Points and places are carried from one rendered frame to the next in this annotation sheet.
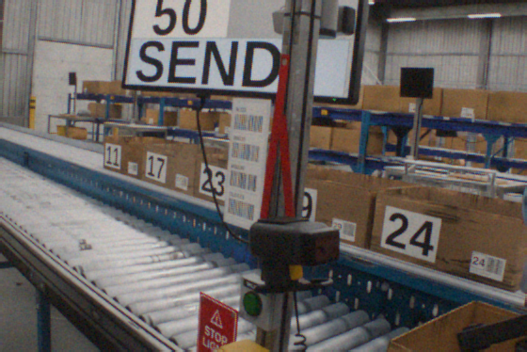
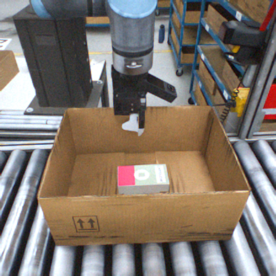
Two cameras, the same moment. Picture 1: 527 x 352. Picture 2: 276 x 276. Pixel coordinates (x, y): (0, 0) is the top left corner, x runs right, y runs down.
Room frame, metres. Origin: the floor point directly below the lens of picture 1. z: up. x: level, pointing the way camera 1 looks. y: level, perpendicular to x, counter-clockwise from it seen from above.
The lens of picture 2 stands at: (0.90, -0.77, 1.30)
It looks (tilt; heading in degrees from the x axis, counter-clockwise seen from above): 40 degrees down; 130
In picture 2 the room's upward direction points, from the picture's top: straight up
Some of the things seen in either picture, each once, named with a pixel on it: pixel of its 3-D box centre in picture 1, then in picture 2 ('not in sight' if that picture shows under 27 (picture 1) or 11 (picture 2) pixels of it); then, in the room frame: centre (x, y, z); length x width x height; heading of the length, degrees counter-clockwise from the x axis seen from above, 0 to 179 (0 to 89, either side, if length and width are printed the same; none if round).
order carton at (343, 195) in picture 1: (343, 203); not in sight; (1.55, -0.25, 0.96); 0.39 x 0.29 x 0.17; 43
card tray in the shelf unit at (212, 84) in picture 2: not in sight; (225, 74); (0.21, 1.05, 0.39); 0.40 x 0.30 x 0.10; 134
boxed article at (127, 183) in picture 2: not in sight; (142, 178); (0.61, -0.42, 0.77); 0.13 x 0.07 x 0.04; 44
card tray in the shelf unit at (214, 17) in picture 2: not in sight; (238, 19); (0.22, 1.03, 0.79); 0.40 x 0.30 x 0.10; 135
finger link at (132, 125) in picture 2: not in sight; (132, 125); (0.52, -0.36, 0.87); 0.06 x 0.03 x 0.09; 44
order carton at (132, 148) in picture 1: (148, 157); not in sight; (2.41, 0.56, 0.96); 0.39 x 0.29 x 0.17; 44
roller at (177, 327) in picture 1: (240, 314); not in sight; (1.19, 0.03, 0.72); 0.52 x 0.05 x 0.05; 134
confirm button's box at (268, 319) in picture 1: (259, 301); (257, 74); (0.71, -0.01, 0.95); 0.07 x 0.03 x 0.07; 44
